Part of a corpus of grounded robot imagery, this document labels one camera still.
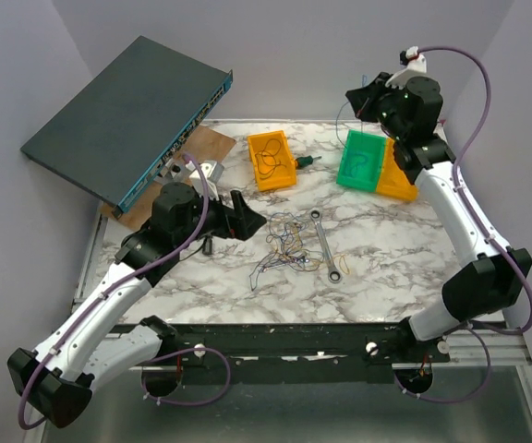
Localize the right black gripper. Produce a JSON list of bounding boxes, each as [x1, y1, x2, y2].
[[348, 73, 408, 141]]

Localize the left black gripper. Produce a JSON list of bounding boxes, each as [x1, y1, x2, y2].
[[175, 186, 266, 248]]

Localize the blue cable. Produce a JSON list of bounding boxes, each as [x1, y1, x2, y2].
[[334, 73, 372, 179]]

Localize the coloured thin cables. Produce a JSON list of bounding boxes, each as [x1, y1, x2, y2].
[[247, 210, 353, 292]]

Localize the yellow plastic bin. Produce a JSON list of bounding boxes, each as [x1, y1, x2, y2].
[[375, 138, 417, 201], [247, 130, 297, 192]]

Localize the dark cable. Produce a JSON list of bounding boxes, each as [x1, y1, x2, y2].
[[253, 138, 290, 180]]

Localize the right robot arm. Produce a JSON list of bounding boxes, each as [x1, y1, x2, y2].
[[345, 72, 532, 362]]

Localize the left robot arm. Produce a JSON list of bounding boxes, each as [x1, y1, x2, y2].
[[7, 183, 266, 430]]

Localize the black metal T fitting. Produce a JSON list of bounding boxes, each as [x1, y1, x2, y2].
[[202, 235, 213, 257]]

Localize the green plastic bin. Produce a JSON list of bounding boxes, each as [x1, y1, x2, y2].
[[336, 129, 386, 192]]

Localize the green stubby screwdriver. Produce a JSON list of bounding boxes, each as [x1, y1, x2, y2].
[[295, 156, 320, 170]]

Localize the plywood board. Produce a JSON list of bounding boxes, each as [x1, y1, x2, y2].
[[100, 126, 236, 231]]

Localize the large ratchet wrench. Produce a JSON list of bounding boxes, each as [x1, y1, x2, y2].
[[309, 210, 342, 283]]

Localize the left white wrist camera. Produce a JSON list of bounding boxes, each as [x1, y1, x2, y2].
[[188, 160, 224, 198]]

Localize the metal bracket with knob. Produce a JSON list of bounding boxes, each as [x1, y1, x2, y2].
[[158, 159, 189, 184]]

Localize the dark grey network switch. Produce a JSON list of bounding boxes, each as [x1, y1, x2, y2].
[[20, 36, 233, 216]]

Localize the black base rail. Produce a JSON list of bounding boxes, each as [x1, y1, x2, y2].
[[65, 317, 461, 387]]

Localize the aluminium frame rail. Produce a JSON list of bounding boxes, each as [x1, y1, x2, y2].
[[446, 330, 532, 366]]

